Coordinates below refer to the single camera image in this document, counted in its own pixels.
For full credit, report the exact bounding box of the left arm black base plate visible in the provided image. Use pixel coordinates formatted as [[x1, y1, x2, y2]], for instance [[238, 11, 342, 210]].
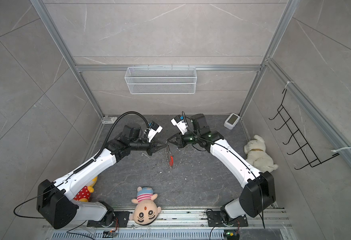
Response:
[[86, 211, 130, 228]]

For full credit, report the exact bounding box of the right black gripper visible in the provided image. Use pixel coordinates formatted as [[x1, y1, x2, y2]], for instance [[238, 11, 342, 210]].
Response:
[[167, 130, 201, 149]]

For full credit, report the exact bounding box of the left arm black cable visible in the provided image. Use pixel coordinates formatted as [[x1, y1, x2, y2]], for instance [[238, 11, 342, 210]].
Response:
[[94, 111, 149, 160]]

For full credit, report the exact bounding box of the black wire hook rack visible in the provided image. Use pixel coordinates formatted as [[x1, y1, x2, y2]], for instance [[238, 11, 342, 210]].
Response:
[[268, 89, 340, 171]]

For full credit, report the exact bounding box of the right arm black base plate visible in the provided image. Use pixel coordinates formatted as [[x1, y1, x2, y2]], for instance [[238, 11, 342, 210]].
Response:
[[205, 209, 249, 228]]

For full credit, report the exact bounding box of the metal keyring holder red handle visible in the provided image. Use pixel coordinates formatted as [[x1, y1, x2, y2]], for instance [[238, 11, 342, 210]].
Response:
[[164, 142, 174, 168]]

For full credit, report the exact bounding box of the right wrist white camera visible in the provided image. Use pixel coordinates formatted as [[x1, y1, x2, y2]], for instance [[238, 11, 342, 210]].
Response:
[[170, 115, 188, 135]]

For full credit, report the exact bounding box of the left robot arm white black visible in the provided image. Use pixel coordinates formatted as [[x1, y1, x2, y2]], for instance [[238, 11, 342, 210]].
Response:
[[36, 122, 165, 229]]

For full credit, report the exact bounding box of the white wall socket box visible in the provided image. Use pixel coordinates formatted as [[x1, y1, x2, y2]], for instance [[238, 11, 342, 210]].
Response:
[[101, 117, 117, 125]]

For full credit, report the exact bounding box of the wrist white camera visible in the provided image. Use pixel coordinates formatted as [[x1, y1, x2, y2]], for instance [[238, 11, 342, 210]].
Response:
[[147, 121, 162, 143], [170, 115, 188, 135]]

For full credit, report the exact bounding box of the white wire mesh basket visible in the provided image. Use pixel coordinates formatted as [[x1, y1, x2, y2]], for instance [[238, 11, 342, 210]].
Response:
[[124, 67, 198, 95]]

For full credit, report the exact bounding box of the white plush dog toy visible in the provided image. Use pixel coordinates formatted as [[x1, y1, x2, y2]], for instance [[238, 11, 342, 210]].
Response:
[[244, 135, 279, 173]]

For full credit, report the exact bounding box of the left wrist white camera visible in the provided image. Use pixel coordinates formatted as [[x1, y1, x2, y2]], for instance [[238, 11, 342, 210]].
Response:
[[147, 121, 162, 143]]

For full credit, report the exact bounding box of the yellow red plush toy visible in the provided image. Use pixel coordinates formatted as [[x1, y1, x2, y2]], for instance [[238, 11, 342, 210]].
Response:
[[74, 177, 97, 202]]

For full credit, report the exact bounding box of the plush doll striped hat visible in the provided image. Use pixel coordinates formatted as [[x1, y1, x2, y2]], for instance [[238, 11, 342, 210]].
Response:
[[129, 187, 161, 226]]

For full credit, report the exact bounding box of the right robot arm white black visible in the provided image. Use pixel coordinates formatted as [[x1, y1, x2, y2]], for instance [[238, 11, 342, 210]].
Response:
[[167, 114, 276, 223]]

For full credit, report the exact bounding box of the white digital clock device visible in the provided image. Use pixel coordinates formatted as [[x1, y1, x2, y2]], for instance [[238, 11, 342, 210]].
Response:
[[224, 113, 241, 130]]

